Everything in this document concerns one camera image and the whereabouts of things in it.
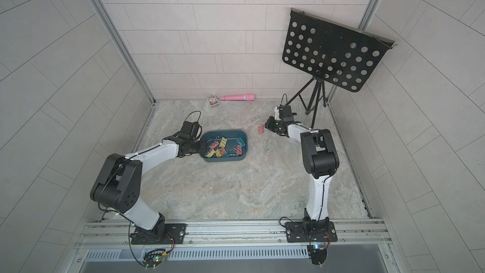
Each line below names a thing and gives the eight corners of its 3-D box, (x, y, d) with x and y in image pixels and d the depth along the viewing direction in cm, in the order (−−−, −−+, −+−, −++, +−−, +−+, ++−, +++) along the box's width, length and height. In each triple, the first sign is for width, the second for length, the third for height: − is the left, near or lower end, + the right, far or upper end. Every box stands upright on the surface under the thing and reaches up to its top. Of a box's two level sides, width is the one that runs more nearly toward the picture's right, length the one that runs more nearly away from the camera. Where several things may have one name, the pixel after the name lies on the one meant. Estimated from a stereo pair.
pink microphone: (220, 100, 120) (220, 96, 117) (221, 97, 122) (220, 93, 119) (255, 100, 120) (255, 97, 117) (255, 97, 122) (255, 93, 119)
